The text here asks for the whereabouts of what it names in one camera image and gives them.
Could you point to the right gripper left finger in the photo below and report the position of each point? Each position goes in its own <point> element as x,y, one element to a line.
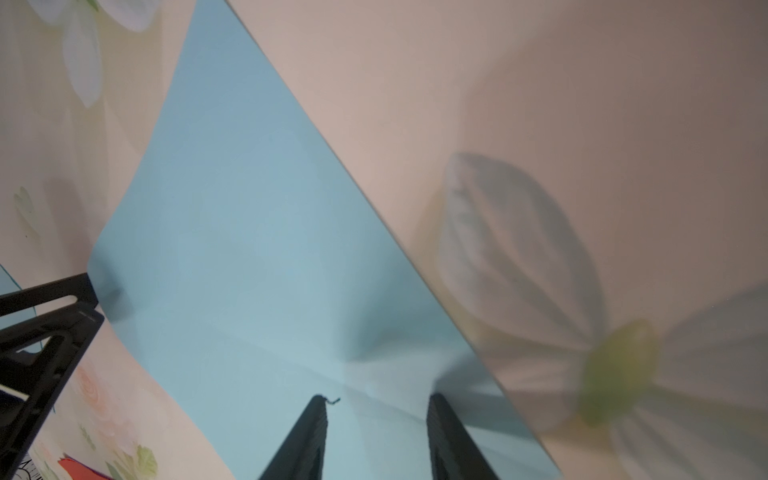
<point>301,455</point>

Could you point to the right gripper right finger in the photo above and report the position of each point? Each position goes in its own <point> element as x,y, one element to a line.
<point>453,453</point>

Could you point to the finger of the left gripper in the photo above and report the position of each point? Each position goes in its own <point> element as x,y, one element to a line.
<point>38,356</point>
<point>78,286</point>

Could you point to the red paper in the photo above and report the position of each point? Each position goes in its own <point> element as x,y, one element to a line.
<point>79,471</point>

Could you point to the light blue paper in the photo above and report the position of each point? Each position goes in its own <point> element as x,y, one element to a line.
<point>247,273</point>
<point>10,286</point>

